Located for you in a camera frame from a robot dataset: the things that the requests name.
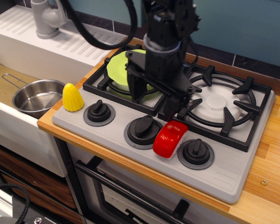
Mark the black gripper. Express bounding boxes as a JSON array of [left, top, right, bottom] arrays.
[[126, 49, 197, 121]]

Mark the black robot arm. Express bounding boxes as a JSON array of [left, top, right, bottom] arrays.
[[126, 0, 200, 121]]

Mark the red salmon sushi toy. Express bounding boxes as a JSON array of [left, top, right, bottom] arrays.
[[153, 121, 188, 159]]

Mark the black left burner grate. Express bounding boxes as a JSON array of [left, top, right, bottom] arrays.
[[83, 44, 167, 116]]

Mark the black burner grate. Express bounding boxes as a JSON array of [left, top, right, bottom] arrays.
[[83, 44, 167, 116], [172, 65, 274, 152]]

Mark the black middle stove knob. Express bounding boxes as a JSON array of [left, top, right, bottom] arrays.
[[124, 115, 163, 150]]

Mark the black stove knob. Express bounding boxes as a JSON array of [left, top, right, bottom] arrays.
[[124, 115, 163, 150], [83, 99, 116, 127], [177, 139, 215, 170]]

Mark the light green plate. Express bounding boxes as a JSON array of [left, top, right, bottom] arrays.
[[106, 51, 161, 105]]

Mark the black left stove knob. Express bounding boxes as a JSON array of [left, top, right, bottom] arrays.
[[83, 99, 116, 127]]

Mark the white right burner cap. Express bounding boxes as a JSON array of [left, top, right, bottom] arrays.
[[192, 85, 242, 123]]

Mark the black right stove knob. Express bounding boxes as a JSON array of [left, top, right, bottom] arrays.
[[177, 139, 215, 170]]

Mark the black right burner grate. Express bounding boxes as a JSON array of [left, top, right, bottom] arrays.
[[172, 65, 274, 152]]

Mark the yellow toy corn cob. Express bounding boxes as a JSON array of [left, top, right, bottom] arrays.
[[63, 83, 84, 112]]

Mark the grey toy stove top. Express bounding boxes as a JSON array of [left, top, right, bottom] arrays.
[[51, 44, 276, 205]]

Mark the steel saucepan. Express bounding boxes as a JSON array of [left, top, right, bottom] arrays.
[[2, 73, 65, 119]]

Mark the grey toy faucet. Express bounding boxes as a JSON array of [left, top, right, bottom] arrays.
[[30, 0, 67, 39]]

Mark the wooden drawer front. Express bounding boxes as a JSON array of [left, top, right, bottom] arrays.
[[0, 145, 83, 224]]

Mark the white toy sink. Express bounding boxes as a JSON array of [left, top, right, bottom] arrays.
[[0, 5, 129, 178]]

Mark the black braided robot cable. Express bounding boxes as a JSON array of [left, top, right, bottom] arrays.
[[62, 0, 139, 51]]

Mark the black oven door handle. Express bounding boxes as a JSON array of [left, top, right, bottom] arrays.
[[75, 156, 189, 224]]

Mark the black cable bottom left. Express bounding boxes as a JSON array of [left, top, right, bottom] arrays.
[[0, 183, 30, 224]]

